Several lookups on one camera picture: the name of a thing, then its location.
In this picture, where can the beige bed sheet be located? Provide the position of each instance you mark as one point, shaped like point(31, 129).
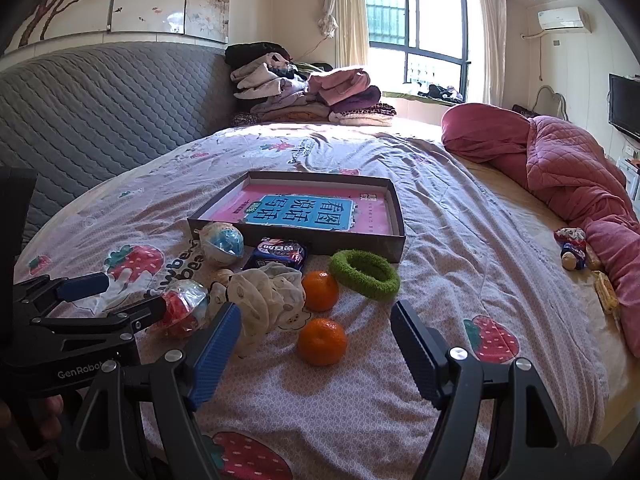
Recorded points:
point(525, 200)

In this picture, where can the pink and blue book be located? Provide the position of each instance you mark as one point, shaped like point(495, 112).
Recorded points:
point(235, 201)

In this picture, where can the black bag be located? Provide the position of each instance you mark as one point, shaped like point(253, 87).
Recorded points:
point(522, 109)

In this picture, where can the pink quilt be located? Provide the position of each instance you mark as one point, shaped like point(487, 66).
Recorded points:
point(560, 160)

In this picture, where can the walnut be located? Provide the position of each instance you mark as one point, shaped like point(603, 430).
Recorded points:
point(224, 276)

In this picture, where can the black television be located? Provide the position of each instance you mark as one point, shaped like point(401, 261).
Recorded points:
point(625, 107)

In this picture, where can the pile of folded clothes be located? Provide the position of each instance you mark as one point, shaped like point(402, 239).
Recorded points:
point(300, 100)

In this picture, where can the beige curtain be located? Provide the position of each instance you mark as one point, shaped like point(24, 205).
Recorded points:
point(490, 35)
point(350, 10)

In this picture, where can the floral painted wall panel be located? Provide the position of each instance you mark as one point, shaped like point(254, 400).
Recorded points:
point(150, 0)

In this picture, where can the dark cloth bundle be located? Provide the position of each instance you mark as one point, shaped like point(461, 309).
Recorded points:
point(440, 91)

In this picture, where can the white curved frame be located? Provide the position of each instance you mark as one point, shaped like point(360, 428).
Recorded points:
point(562, 102)

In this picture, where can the green fuzzy hair scrunchie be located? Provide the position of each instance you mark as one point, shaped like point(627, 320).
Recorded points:
point(345, 265)

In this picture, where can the person's left hand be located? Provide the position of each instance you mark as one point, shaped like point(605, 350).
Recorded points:
point(47, 415)

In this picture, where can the white air conditioner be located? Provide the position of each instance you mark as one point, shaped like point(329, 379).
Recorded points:
point(560, 18)

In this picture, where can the red white toy ball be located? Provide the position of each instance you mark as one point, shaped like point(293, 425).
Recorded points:
point(182, 307)

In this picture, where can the grey quilted headboard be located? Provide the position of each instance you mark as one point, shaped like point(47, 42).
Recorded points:
point(125, 100)

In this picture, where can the orange mandarin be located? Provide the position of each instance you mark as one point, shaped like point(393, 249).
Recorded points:
point(322, 342)
point(320, 291)

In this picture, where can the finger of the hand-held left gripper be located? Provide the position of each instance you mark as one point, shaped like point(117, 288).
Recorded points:
point(82, 287)
point(147, 311)

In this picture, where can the small colourful doll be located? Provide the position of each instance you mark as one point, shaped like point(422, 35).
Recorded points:
point(572, 247)

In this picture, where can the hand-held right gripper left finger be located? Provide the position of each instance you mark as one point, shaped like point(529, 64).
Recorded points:
point(215, 355)

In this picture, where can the white air conditioner pipe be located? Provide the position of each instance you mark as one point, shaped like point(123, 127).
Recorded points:
point(542, 55)

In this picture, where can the window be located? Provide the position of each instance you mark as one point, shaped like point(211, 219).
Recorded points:
point(435, 25)

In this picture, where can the shallow grey cardboard box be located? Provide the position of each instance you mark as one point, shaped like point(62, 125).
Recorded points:
point(350, 241)

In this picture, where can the white cabinet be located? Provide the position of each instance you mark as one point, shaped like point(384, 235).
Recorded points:
point(629, 172)

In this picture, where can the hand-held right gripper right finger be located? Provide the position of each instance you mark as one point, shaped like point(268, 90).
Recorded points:
point(420, 355)

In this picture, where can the strawberry printed blanket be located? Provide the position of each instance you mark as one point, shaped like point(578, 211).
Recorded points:
point(450, 260)

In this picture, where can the blue cookie packet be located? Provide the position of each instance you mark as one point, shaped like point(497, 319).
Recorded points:
point(277, 255)

